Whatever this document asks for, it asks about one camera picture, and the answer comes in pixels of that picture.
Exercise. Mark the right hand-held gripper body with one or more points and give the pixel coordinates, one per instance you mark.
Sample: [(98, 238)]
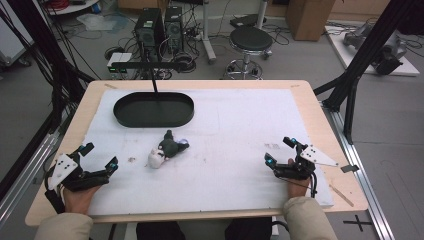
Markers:
[(301, 168)]

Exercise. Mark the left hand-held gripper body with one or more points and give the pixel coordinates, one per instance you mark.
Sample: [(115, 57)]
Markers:
[(87, 179)]

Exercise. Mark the white toy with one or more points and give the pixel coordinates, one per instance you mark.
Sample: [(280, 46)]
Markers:
[(155, 160)]

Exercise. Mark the dark green toy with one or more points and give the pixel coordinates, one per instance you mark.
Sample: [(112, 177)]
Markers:
[(170, 146)]

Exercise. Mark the black oval tray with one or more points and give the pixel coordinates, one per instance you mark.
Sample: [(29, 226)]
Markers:
[(154, 110)]

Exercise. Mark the person's right hand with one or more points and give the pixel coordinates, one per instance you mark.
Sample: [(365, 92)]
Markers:
[(297, 189)]

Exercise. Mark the person's left hand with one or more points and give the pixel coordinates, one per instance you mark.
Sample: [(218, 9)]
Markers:
[(79, 200)]

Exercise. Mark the wooden table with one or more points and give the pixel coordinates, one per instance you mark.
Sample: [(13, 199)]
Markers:
[(320, 126)]

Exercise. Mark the white table mat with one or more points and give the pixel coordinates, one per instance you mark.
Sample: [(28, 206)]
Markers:
[(233, 133)]

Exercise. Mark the small black tape piece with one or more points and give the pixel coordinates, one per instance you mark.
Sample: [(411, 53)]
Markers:
[(349, 168)]

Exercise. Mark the thin wooden stick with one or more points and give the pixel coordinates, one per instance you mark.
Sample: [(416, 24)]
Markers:
[(341, 196)]

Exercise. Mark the white box device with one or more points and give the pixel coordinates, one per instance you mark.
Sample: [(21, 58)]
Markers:
[(119, 61)]

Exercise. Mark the black bar on stand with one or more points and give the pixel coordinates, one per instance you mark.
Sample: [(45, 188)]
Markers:
[(146, 65)]

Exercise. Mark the black round stool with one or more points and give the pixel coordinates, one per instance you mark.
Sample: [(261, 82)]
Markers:
[(250, 39)]

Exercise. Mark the cardboard box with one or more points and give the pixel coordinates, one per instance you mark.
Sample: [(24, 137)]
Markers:
[(308, 18)]

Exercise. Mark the clear plastic sheet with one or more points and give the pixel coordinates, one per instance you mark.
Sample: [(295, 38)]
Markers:
[(100, 22)]

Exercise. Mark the black flat case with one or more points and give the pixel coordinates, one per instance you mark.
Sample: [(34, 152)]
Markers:
[(246, 20)]

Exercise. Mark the black computer tower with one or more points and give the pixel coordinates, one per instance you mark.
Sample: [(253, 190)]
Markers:
[(149, 31), (174, 28)]

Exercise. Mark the grey machine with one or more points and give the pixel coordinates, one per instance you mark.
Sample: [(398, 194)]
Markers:
[(388, 50)]

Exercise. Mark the white floor board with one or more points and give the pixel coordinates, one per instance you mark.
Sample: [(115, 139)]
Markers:
[(405, 68)]

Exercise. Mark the white table leg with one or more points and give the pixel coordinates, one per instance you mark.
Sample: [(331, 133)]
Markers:
[(207, 33)]

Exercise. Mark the aluminium rail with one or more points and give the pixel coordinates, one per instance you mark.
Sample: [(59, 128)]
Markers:
[(363, 180), (26, 173)]

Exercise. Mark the black metal frame stand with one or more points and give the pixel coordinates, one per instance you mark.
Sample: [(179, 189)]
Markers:
[(43, 46), (366, 50)]

